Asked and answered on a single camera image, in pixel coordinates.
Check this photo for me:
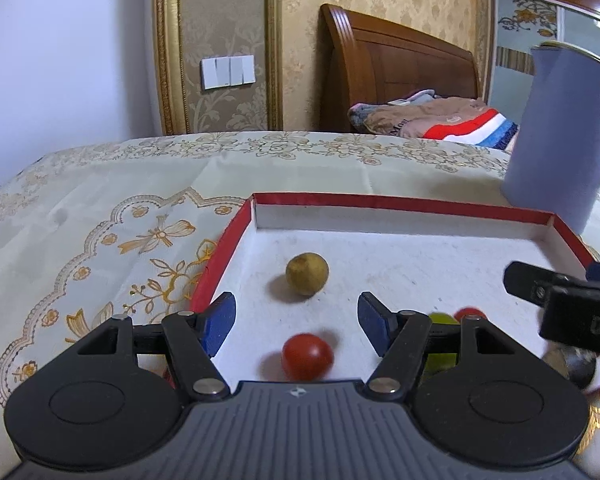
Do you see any green tomato front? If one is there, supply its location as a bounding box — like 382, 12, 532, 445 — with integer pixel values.
422, 312, 460, 379

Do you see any red cherry tomato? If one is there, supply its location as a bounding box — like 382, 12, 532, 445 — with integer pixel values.
280, 333, 335, 382
453, 307, 486, 322

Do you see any tan longan fruit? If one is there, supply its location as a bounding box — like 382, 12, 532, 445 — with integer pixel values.
285, 252, 329, 297

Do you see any red cardboard box tray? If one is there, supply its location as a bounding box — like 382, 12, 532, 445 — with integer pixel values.
189, 193, 594, 385

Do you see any cream gold patterned tablecloth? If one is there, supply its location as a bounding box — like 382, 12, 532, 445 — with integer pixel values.
0, 132, 600, 478

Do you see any lavender blue pitcher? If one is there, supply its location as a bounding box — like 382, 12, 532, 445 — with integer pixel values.
501, 41, 600, 234

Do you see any folded blanket on bed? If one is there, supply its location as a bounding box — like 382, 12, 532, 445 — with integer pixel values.
348, 89, 518, 151

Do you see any wooden bed headboard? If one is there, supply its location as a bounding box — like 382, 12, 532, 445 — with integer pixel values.
320, 3, 480, 133

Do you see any wardrobe with patterned doors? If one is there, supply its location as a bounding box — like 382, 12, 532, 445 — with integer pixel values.
486, 0, 600, 122

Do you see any white wall switch panel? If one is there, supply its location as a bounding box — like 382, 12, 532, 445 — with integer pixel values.
200, 54, 257, 90

